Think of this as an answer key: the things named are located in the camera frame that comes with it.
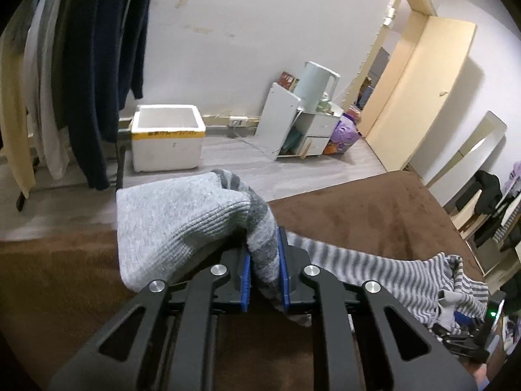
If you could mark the small red box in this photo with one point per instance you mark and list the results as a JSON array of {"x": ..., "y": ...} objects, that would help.
[{"x": 286, "y": 80}]

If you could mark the black hanging jacket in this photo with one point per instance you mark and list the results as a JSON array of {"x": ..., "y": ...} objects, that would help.
[{"x": 488, "y": 228}]

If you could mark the white styrofoam box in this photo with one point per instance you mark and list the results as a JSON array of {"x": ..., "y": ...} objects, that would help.
[{"x": 167, "y": 146}]

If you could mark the navy hanging sweaters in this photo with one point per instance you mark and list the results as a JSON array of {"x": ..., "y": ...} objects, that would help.
[{"x": 101, "y": 69}]

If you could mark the pale green kettle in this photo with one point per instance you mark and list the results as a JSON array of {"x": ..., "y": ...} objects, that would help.
[{"x": 311, "y": 85}]

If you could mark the cream wooden door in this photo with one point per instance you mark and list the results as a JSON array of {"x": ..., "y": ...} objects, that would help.
[{"x": 419, "y": 97}]

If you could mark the small green jar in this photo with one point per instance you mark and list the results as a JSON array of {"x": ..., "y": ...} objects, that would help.
[{"x": 323, "y": 105}]

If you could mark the purple hanging garment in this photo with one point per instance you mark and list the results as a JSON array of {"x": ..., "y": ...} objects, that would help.
[{"x": 513, "y": 175}]

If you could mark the grey striped hoodie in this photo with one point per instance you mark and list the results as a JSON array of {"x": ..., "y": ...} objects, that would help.
[{"x": 171, "y": 220}]

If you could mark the olive hanging garment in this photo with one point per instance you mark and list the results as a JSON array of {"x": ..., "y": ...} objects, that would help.
[{"x": 63, "y": 69}]

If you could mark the standing mirror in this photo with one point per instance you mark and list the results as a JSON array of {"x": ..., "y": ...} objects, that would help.
[{"x": 468, "y": 154}]

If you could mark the white bedside cabinet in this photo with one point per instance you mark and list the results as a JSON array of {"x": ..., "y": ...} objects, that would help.
[{"x": 276, "y": 118}]

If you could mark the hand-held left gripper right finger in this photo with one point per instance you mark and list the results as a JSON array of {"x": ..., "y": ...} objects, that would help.
[{"x": 283, "y": 269}]

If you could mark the beige suitcase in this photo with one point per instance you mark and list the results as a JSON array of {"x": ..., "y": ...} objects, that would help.
[{"x": 464, "y": 218}]

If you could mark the wall power socket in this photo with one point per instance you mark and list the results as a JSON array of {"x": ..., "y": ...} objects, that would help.
[{"x": 239, "y": 121}]

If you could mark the purple bag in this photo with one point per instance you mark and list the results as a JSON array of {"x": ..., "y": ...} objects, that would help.
[{"x": 344, "y": 136}]

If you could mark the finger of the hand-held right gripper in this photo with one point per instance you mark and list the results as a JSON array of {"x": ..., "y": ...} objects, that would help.
[{"x": 460, "y": 318}]

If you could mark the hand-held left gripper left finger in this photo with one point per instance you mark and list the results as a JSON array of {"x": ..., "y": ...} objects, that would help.
[{"x": 244, "y": 281}]

